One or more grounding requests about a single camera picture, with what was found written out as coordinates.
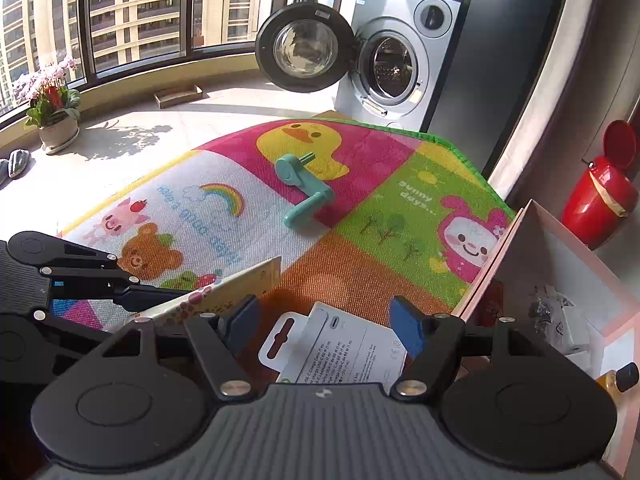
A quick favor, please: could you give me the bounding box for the orange patterned card box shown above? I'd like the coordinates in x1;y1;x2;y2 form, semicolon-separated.
126;256;282;326

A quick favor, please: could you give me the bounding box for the white packaged charger box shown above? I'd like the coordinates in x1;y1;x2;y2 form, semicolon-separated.
258;302;407;390

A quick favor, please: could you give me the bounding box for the amber oil glass bottle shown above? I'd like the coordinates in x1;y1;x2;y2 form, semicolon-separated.
597;362;639;396

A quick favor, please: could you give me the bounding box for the teal hand crank tool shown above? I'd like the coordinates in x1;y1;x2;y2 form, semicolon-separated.
274;152;335;229

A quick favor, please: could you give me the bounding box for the white adapter inside box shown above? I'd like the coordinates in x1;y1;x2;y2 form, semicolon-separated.
528;285;590;356

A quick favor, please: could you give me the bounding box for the pink open gift box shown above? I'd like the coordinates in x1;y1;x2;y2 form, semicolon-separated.
436;203;639;479

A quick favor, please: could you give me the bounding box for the grey slipper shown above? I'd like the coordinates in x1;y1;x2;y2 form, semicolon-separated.
8;148;32;179

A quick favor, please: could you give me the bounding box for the colourful cartoon play mat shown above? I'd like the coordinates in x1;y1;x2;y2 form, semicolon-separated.
62;117;514;324

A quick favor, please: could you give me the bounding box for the potted pink flower plant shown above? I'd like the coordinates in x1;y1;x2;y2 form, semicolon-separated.
13;54;80;155

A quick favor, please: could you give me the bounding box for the red pedal trash bin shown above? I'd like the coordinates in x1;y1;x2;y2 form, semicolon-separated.
561;120;639;250

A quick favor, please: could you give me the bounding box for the round washing machine door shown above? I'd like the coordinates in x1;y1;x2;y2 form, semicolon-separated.
255;2;356;93

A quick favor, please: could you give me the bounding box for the silver front-load washing machine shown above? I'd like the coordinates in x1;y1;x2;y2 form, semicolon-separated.
334;0;470;131

